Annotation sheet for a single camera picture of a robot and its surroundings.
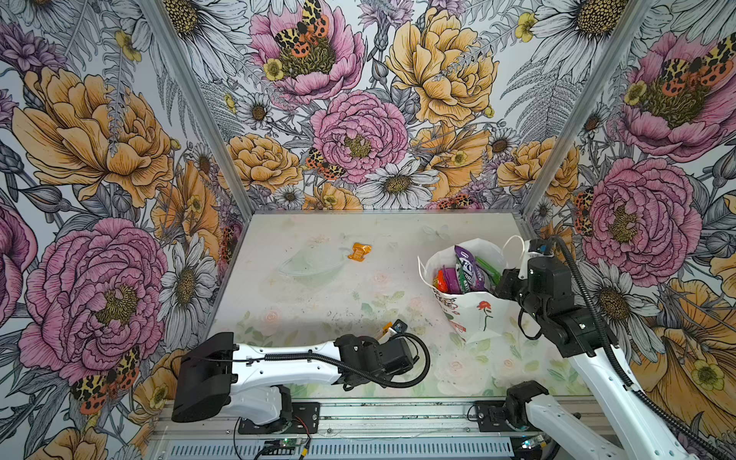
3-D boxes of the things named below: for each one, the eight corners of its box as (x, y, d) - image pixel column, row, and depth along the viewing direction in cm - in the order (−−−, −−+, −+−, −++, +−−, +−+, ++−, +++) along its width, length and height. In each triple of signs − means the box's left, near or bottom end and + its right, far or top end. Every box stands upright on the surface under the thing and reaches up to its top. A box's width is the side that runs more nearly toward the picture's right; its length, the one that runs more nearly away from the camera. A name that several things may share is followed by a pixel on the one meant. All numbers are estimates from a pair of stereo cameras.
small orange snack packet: (348, 258, 110) (347, 253, 108) (355, 245, 114) (354, 241, 112) (364, 263, 109) (364, 258, 107) (370, 250, 113) (370, 245, 111)
